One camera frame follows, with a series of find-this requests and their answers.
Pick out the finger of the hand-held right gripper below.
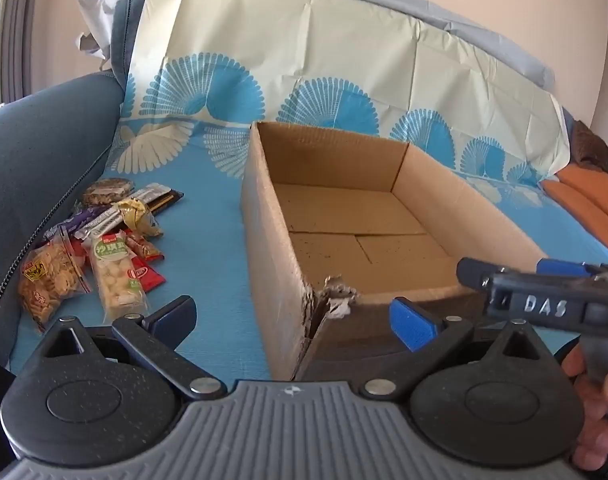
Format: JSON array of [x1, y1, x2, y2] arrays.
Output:
[[535, 258, 608, 282], [455, 256, 508, 293]]

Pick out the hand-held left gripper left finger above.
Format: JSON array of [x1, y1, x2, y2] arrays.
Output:
[[14, 295, 229, 402]]

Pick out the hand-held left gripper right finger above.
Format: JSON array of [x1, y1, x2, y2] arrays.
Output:
[[356, 296, 569, 402]]

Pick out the long red snack packet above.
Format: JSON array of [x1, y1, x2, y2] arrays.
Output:
[[124, 259, 165, 294]]

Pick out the clear packet with red ends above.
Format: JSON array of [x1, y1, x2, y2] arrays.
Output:
[[118, 230, 165, 264]]

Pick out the cardboard box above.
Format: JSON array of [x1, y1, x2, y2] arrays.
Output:
[[240, 121, 550, 382]]

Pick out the purple candy packet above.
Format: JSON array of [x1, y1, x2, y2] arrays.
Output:
[[44, 207, 102, 242]]

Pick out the person's right hand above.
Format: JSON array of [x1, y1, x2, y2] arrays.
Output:
[[559, 346, 608, 476]]

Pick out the blue fan print cloth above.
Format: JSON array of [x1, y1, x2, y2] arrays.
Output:
[[6, 0, 608, 383]]

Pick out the orange cushion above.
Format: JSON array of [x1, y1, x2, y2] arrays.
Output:
[[541, 164, 608, 262]]

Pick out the gold candy packet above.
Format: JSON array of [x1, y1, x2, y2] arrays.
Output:
[[115, 198, 163, 239]]

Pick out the dark chocolate bar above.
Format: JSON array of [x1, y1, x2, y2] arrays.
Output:
[[146, 188, 185, 212]]

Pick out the grey stick packet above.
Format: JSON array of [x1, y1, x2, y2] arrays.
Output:
[[74, 207, 123, 241]]

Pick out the brown cushion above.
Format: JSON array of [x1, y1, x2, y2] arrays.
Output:
[[570, 120, 608, 177]]

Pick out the clear bag of small biscuits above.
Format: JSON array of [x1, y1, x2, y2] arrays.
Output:
[[18, 240, 92, 334]]

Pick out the seed bar in clear wrapper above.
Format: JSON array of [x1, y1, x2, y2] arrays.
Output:
[[81, 177, 133, 207]]

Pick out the light grey plastic sheet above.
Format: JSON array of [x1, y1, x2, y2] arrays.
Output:
[[74, 0, 557, 91]]

